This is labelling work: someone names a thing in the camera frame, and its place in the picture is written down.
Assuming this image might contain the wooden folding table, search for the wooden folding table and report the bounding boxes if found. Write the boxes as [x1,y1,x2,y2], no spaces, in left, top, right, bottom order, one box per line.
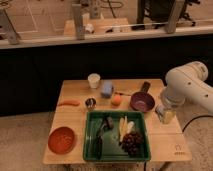
[43,79,192,164]

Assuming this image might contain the white cup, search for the white cup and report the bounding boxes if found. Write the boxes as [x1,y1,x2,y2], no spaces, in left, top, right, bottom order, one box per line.
[88,73,101,89]

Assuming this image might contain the purple bowl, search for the purple bowl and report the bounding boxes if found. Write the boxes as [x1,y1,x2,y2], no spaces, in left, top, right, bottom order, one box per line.
[130,92,155,112]

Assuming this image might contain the orange carrot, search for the orange carrot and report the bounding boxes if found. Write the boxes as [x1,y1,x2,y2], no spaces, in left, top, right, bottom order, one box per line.
[57,100,80,106]

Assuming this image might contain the orange red bowl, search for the orange red bowl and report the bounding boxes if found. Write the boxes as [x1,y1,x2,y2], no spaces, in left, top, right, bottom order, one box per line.
[48,127,76,155]

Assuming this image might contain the black brush tool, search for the black brush tool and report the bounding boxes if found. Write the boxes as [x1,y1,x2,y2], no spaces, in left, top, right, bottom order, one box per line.
[96,116,114,159]

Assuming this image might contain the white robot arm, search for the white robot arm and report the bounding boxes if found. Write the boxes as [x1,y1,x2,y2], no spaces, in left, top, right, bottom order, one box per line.
[155,61,213,124]

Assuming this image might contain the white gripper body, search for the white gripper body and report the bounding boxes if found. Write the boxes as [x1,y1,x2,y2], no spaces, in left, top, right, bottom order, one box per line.
[155,105,176,124]

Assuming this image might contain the yellow banana pieces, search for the yellow banana pieces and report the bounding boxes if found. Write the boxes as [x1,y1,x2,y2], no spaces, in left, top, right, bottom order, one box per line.
[119,117,134,142]

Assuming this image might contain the black cable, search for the black cable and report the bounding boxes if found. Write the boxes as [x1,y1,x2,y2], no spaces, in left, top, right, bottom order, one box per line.
[181,115,213,133]

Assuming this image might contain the green plastic tray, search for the green plastic tray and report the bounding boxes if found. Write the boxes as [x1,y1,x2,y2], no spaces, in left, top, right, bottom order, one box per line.
[83,111,151,162]

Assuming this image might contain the orange fruit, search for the orange fruit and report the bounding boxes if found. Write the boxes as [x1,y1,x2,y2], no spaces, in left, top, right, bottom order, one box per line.
[111,94,122,106]

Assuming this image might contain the background wooden table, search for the background wooden table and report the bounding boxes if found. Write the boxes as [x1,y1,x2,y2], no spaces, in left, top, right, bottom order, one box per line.
[64,18,131,36]

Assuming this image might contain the small metal cup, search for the small metal cup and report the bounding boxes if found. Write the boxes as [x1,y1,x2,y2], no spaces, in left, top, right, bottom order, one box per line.
[85,98,96,110]

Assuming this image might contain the dark grape bunch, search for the dark grape bunch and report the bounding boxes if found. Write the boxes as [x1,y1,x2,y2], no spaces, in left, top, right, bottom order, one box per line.
[122,131,144,156]

